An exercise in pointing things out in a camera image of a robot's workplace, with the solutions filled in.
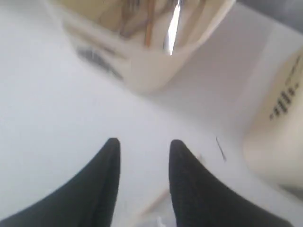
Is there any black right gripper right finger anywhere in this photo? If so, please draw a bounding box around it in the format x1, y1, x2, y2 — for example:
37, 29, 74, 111
169, 140, 291, 227

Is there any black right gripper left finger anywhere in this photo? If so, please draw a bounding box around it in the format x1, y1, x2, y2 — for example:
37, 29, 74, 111
0, 138, 121, 227

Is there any long steel spoon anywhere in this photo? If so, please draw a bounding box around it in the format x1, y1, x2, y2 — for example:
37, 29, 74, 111
118, 0, 141, 38

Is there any white square plate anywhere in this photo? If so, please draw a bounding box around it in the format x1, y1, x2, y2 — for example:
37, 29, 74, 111
155, 216, 171, 227

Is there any wooden chopstick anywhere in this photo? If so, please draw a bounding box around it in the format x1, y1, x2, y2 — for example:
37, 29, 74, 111
144, 0, 155, 47
141, 189, 169, 215

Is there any steel table knife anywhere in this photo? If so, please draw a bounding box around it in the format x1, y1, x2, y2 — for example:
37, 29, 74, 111
163, 0, 183, 55

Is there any cream bin with square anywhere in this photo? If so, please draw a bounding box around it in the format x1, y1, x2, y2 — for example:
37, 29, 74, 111
242, 51, 303, 197

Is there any small thin pin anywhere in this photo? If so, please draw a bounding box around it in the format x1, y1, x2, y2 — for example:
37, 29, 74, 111
216, 137, 227, 162

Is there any cream bin with triangle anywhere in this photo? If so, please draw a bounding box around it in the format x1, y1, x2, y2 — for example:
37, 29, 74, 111
45, 0, 235, 93

